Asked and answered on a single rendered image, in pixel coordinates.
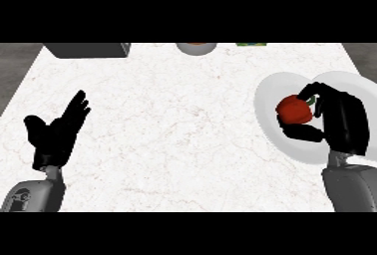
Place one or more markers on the red bell pepper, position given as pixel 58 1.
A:
pixel 294 110

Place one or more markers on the grey round bowl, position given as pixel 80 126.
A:
pixel 195 48

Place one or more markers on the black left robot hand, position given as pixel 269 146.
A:
pixel 58 132

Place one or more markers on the green and blue box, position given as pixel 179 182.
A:
pixel 250 44

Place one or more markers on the dark grey box appliance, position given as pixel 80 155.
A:
pixel 87 50

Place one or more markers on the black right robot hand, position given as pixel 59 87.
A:
pixel 343 119

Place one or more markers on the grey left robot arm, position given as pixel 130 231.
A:
pixel 36 195

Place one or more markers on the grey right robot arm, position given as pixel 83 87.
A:
pixel 349 186

